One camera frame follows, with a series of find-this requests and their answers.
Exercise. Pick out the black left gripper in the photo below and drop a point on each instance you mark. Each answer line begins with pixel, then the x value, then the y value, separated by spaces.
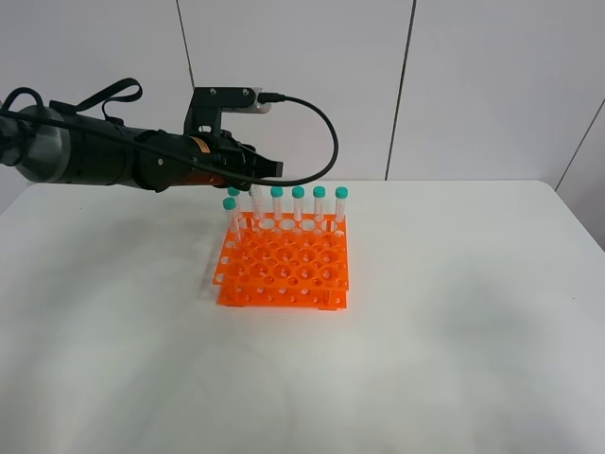
pixel 233 156

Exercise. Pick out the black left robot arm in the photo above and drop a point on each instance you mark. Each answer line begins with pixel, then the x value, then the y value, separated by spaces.
pixel 45 146

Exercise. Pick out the row tube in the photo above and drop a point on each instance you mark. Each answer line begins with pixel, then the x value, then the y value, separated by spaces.
pixel 235 194
pixel 319 194
pixel 257 206
pixel 298 206
pixel 341 194
pixel 277 193

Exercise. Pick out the front left racked tube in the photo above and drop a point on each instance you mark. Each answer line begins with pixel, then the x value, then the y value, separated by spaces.
pixel 231 209

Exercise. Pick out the orange test tube rack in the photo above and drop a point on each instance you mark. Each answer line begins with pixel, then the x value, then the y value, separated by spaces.
pixel 286 264

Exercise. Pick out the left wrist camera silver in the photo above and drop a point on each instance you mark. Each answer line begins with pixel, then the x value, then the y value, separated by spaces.
pixel 208 104

